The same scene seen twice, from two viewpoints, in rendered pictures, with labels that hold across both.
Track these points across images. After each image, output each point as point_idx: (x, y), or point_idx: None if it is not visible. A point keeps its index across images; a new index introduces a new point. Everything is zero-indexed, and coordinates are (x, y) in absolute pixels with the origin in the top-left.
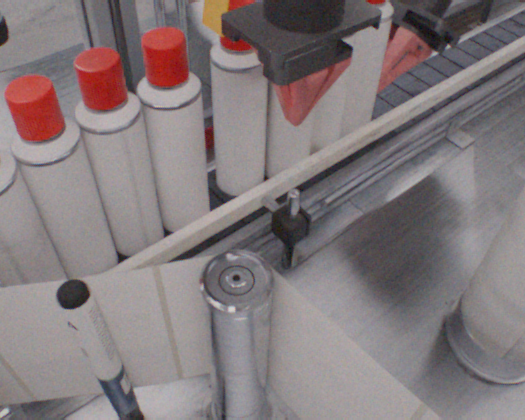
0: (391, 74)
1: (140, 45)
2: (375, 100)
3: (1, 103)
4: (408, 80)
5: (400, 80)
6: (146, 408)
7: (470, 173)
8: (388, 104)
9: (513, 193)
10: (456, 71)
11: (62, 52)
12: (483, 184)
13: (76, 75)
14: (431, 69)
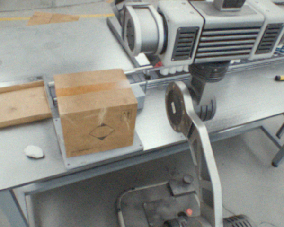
0: (156, 64)
1: None
2: (154, 76)
3: (240, 112)
4: (143, 79)
5: (145, 79)
6: None
7: (145, 61)
8: (151, 75)
9: (140, 57)
10: (129, 78)
11: (228, 126)
12: (144, 59)
13: (222, 115)
14: (135, 80)
